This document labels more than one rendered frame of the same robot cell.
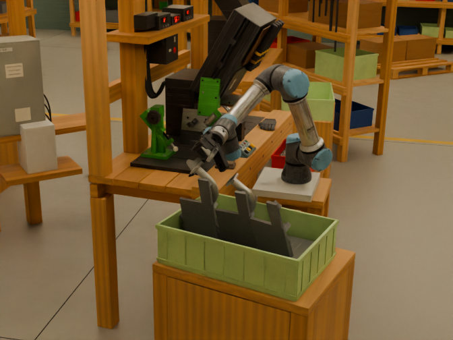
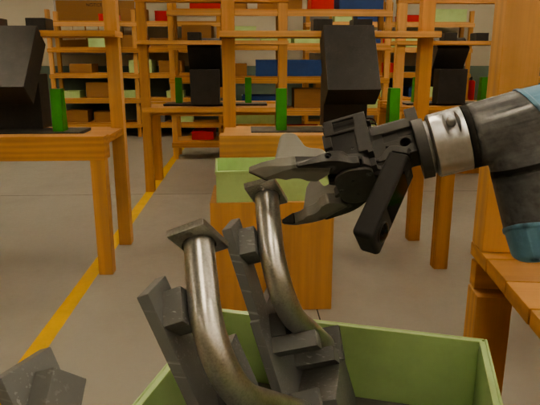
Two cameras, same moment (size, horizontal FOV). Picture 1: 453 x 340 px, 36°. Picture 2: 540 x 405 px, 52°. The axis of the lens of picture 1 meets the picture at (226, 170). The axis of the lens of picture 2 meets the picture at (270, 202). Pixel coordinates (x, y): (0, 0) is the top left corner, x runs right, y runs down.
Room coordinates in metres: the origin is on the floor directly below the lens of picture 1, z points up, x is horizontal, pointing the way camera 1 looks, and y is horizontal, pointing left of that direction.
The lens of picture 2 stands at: (2.39, -0.54, 1.34)
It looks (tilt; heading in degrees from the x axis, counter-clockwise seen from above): 14 degrees down; 76
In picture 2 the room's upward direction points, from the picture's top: straight up
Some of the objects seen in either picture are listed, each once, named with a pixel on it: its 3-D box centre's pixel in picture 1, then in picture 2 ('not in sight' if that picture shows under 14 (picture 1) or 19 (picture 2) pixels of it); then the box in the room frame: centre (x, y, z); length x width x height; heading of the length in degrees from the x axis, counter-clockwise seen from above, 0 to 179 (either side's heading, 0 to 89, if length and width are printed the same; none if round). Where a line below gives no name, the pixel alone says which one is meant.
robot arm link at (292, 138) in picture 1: (298, 147); not in sight; (3.20, -0.35, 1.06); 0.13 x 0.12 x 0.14; 33
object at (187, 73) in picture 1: (189, 102); not in sight; (3.99, 0.23, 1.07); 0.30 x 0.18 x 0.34; 162
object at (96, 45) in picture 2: not in sight; (138, 74); (2.51, 10.01, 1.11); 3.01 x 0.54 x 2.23; 169
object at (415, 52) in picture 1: (406, 55); not in sight; (10.13, -2.62, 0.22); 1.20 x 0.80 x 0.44; 119
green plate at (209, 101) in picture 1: (210, 96); not in sight; (3.75, 0.09, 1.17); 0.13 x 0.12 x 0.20; 162
